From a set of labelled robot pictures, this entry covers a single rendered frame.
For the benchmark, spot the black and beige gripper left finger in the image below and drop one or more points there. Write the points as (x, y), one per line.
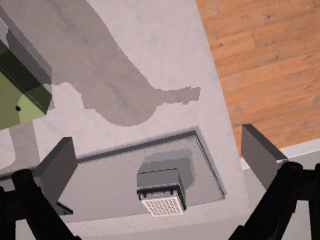
(34, 194)

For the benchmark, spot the white well plate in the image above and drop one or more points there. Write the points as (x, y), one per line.
(163, 205)

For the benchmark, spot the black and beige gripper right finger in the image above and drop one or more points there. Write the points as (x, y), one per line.
(270, 218)

